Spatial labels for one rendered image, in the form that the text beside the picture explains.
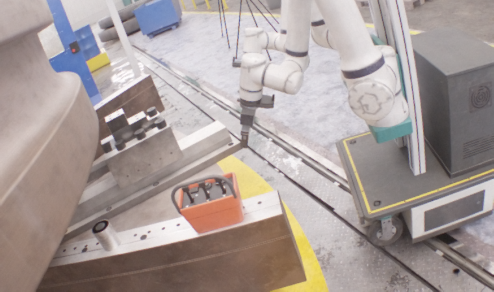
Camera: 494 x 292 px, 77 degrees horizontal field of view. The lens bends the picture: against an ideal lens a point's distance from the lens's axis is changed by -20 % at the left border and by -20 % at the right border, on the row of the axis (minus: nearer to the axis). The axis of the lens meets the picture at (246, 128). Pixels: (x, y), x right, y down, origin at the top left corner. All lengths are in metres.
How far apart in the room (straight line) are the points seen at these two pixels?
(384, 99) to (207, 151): 1.47
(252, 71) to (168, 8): 9.38
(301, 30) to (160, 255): 0.93
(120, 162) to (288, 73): 1.23
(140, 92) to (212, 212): 2.39
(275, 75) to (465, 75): 0.77
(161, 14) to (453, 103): 9.66
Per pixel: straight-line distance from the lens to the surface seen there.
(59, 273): 1.60
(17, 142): 1.43
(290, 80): 1.30
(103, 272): 1.50
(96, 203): 2.41
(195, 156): 2.39
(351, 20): 1.15
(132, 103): 3.44
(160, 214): 2.17
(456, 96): 1.58
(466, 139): 1.71
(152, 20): 10.75
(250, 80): 1.35
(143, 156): 2.22
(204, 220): 1.23
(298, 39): 1.38
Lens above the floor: 1.46
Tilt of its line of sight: 26 degrees down
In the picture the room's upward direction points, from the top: 20 degrees counter-clockwise
